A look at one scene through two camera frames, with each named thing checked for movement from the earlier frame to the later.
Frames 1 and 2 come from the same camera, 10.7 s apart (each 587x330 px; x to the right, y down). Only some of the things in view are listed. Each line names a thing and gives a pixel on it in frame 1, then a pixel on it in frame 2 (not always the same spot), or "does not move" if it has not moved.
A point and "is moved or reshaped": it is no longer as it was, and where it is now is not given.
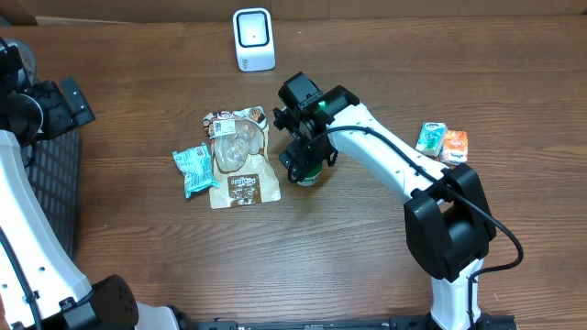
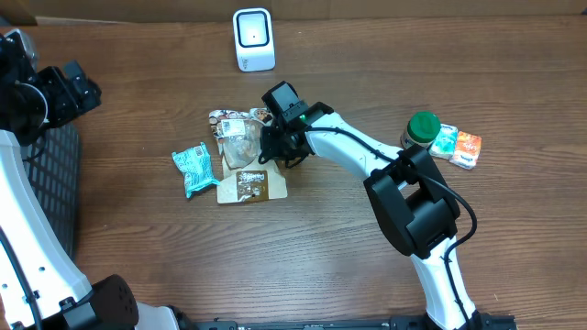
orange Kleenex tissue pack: x=455 y=148 to x=467 y=151
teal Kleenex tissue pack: x=431 y=137 to x=445 y=144
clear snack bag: x=245 y=170 is moved or reshaped
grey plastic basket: x=54 y=159 does not move
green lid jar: x=304 y=172 to x=422 y=128
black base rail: x=496 y=322 does not move
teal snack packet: x=194 y=165 does not move
